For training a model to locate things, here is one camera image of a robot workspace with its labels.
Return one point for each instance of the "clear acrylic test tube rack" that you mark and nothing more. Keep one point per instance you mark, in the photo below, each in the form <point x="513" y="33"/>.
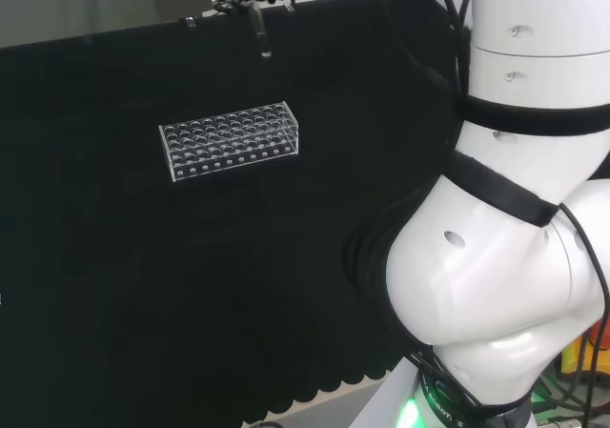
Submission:
<point x="229" y="139"/>

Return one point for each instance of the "black bench cloth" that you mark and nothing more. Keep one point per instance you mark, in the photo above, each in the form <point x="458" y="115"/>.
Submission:
<point x="143" y="266"/>

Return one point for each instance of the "clear cloth clip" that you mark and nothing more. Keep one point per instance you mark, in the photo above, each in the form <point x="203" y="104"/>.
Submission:
<point x="290" y="6"/>
<point x="189" y="22"/>

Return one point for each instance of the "yellow stop button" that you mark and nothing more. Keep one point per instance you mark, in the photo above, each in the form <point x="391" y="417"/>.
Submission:
<point x="574" y="354"/>

